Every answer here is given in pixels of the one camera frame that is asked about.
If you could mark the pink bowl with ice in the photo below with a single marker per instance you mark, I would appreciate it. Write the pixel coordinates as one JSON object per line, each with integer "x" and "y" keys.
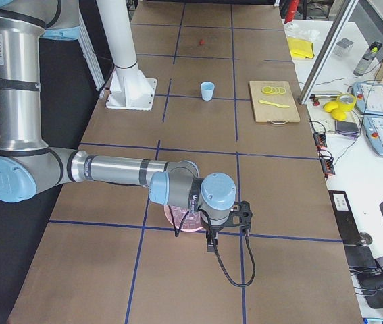
{"x": 192, "y": 222}

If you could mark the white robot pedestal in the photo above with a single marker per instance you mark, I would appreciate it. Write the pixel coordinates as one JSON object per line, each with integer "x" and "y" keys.
{"x": 129, "y": 88}

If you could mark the yellow cloth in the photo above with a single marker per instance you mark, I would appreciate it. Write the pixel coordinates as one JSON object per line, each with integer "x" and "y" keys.
{"x": 300, "y": 48}

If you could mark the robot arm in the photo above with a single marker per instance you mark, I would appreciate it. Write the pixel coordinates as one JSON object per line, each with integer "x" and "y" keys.
{"x": 28, "y": 165}

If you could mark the aluminium frame post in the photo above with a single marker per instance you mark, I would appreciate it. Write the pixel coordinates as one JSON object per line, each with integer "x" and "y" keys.
{"x": 346, "y": 9}

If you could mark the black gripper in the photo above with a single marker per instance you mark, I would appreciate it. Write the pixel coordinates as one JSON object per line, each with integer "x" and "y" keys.
{"x": 212, "y": 230}

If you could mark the yellow tape roll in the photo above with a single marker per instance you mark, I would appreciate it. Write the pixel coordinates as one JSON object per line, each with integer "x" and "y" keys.
{"x": 346, "y": 102}

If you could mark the light blue plastic cup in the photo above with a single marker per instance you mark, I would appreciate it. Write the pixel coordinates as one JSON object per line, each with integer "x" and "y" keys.
{"x": 207, "y": 90}

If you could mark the whole yellow lemon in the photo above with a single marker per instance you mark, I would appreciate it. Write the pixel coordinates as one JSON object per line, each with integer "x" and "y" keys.
{"x": 330, "y": 106}

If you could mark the wooden cutting board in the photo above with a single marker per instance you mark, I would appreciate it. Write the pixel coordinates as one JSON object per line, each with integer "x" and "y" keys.
{"x": 270, "y": 114}

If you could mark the yellow plastic knife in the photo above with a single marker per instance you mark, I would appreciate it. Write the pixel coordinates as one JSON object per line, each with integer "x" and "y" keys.
{"x": 278, "y": 105}

